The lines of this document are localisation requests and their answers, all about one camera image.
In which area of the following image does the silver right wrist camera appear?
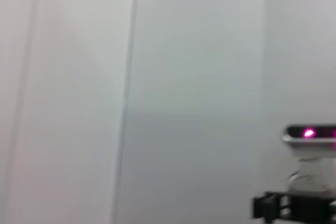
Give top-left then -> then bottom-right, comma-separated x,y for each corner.
282,124 -> 336,193

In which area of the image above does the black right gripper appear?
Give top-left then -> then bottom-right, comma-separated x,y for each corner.
253,190 -> 336,224

